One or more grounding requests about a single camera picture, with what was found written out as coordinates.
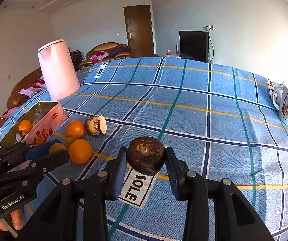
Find orange fruit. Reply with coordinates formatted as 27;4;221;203
68;139;92;164
65;120;85;138
49;143;67;155

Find dark brown round fruit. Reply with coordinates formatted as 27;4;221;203
126;137;165;176

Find left hand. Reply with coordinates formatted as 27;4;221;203
0;206;25;232

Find brown leather sofa left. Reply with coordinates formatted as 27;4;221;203
6;68;47;110

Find brown leather sofa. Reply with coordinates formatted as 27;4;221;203
78;42;132;70
6;68;47;110

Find pink flowered cushion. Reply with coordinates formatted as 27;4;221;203
18;84;42;98

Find blue plaid tablecloth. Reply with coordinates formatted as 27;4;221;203
0;56;288;241

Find pink electric kettle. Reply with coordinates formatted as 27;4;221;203
37;39;80;101

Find brown leather sofa far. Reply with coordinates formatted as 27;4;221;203
78;42;132;70

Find black television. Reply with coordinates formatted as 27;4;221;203
179;31;209;63

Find brown wooden door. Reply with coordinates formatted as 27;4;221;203
124;5;154;57

